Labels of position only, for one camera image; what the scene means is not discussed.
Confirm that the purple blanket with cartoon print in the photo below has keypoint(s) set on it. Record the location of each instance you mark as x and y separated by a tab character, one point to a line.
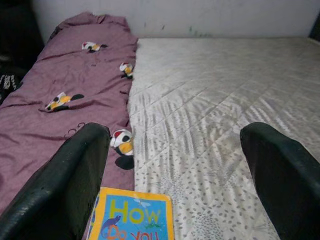
75	87

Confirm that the white quilted mattress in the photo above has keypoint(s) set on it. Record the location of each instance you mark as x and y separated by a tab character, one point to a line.
200	100

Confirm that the black bag with white print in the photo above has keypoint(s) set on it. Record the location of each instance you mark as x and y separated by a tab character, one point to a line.
8	82

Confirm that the yellow and blue children's book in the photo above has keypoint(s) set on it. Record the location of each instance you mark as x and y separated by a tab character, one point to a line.
135	215

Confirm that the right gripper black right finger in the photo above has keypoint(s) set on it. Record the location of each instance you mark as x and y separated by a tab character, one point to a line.
287	187

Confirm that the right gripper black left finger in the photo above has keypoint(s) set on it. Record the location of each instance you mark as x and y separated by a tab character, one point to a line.
55	195

